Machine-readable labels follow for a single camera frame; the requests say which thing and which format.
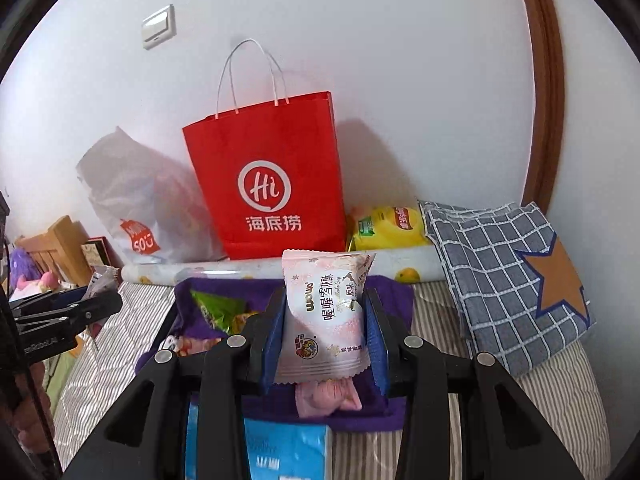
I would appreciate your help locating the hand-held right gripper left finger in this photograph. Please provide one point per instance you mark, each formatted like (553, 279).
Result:
(272, 340)

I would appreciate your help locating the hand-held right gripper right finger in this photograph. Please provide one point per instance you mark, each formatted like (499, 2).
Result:
(375, 340)

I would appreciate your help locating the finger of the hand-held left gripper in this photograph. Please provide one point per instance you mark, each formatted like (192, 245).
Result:
(95, 310)
(50, 301)

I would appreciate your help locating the silver snack wrapper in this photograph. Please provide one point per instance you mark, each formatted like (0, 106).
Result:
(102, 285)

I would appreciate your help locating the white pink snowflake snack packet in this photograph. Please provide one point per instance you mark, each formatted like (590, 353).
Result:
(325, 320)

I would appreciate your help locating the pink peach snack packet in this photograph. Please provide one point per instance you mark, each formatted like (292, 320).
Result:
(325, 400)

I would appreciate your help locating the person's left hand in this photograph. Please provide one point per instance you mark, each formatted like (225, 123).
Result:
(35, 410)

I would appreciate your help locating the pink plush toy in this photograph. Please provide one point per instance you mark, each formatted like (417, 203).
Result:
(40, 282)

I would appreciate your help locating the light green cloth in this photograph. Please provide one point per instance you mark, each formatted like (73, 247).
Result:
(62, 372)

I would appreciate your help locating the purple plush toy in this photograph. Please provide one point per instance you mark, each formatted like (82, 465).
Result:
(25, 265)

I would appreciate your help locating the patterned cardboard box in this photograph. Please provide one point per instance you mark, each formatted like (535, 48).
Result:
(95, 255)

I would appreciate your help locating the wooden chair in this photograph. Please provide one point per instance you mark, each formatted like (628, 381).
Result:
(60, 245)

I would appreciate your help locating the green snack packet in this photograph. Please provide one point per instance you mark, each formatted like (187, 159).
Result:
(215, 310)

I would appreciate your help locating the lemon print rolled mat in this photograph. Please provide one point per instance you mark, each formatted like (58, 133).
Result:
(415, 265)

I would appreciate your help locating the purple towel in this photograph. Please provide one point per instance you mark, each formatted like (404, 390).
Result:
(195, 285)

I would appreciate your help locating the blue tissue pack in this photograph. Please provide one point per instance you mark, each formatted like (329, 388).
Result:
(290, 452)

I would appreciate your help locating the yellow chips bag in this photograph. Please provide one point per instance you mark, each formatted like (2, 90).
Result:
(385, 225)

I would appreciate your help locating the white plastic shopping bag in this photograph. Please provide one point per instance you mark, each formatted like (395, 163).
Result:
(125, 185)

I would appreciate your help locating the grey checked cloth with star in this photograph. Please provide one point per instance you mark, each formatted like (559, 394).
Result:
(490, 280)

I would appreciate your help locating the striped quilt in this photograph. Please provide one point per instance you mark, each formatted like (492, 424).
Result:
(550, 400)

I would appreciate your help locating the red paper bag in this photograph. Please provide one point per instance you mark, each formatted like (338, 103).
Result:
(270, 150)

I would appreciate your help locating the white wall switch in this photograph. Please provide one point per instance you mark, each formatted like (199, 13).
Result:
(159, 27)

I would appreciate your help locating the brown wooden frame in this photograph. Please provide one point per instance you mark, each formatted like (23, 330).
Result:
(542, 85)

